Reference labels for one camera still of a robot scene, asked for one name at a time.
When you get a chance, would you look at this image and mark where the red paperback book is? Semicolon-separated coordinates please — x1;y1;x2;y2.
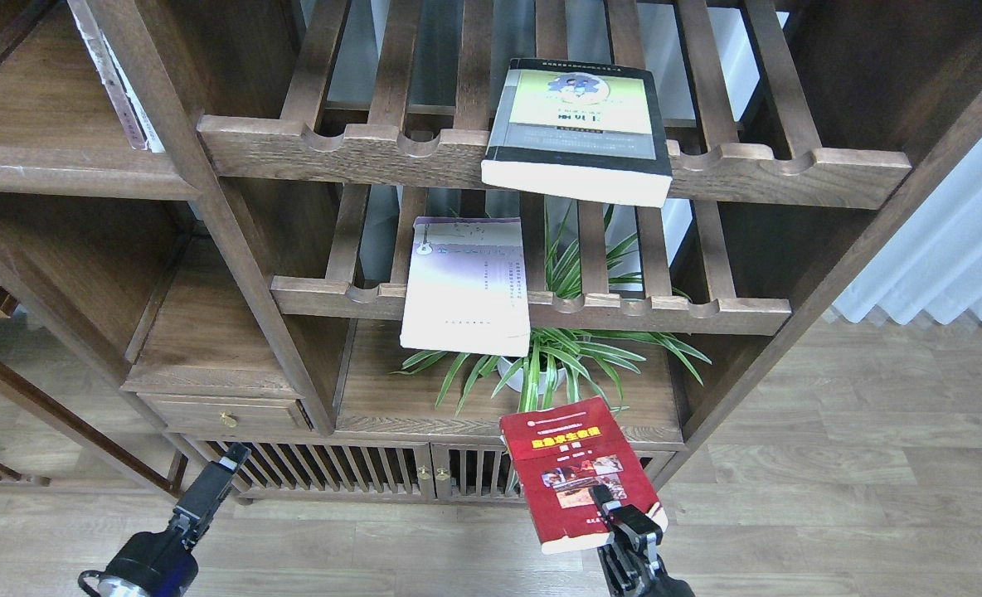
499;396;667;555

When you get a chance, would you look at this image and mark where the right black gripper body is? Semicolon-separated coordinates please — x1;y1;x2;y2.
597;531;693;596

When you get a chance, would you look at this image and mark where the green spider plant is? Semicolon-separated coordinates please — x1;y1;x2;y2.
396;212;712;413

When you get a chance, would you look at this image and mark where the upright white-spined book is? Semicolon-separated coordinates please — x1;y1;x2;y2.
69;0;165;153

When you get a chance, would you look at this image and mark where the pale lilac paperback book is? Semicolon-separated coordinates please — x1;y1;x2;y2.
400;216;530;357

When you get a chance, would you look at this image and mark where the white curtain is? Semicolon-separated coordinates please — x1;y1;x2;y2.
833;137;982;324

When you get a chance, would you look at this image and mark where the dark wooden bookshelf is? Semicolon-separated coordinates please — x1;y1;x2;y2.
0;1;982;503

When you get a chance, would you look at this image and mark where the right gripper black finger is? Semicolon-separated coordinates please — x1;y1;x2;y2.
590;485;663;555

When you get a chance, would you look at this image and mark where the yellow and black thick book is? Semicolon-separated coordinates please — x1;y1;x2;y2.
481;58;673;208

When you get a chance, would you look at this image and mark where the brass drawer knob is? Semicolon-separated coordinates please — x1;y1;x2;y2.
221;410;238;430

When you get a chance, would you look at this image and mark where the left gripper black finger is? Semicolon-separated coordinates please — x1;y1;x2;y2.
175;443;250;531

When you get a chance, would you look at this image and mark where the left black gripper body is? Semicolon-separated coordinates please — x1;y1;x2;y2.
77;511;210;596

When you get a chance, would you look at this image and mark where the white plant pot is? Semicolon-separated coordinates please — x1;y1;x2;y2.
496;355;568;395

